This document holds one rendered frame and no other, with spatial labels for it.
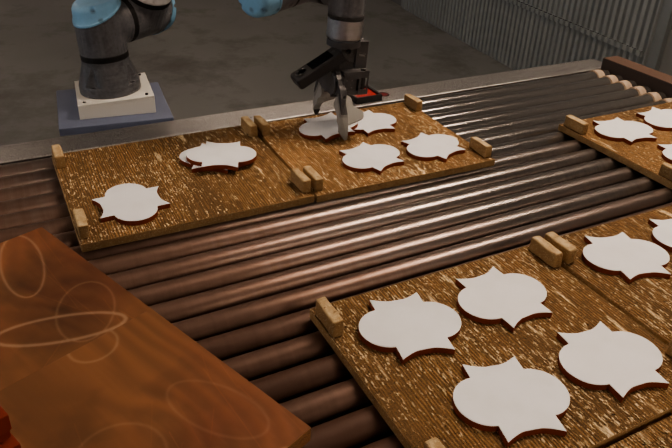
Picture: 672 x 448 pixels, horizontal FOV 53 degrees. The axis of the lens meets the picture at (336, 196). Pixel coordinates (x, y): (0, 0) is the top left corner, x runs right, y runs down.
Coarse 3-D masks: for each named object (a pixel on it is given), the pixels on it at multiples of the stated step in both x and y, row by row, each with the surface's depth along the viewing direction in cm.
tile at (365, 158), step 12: (384, 144) 141; (348, 156) 135; (360, 156) 136; (372, 156) 136; (384, 156) 136; (396, 156) 136; (348, 168) 132; (360, 168) 131; (372, 168) 132; (384, 168) 132
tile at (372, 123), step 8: (368, 112) 156; (360, 120) 152; (368, 120) 152; (376, 120) 152; (384, 120) 152; (392, 120) 153; (360, 128) 148; (368, 128) 148; (376, 128) 148; (384, 128) 149; (392, 128) 149
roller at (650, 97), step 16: (640, 96) 181; (656, 96) 182; (560, 112) 169; (576, 112) 170; (592, 112) 172; (464, 128) 157; (480, 128) 158; (496, 128) 159; (512, 128) 161; (48, 208) 118; (64, 208) 118; (0, 224) 114; (16, 224) 115
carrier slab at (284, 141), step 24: (288, 120) 153; (408, 120) 156; (432, 120) 156; (288, 144) 141; (312, 144) 142; (336, 144) 142; (360, 144) 143; (288, 168) 133; (336, 168) 133; (408, 168) 134; (432, 168) 134; (456, 168) 135; (480, 168) 139; (312, 192) 124; (336, 192) 124; (360, 192) 127
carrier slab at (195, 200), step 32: (224, 128) 147; (96, 160) 131; (128, 160) 132; (160, 160) 132; (256, 160) 134; (64, 192) 120; (96, 192) 120; (160, 192) 121; (192, 192) 122; (224, 192) 122; (256, 192) 123; (288, 192) 123; (96, 224) 111; (160, 224) 112; (192, 224) 113
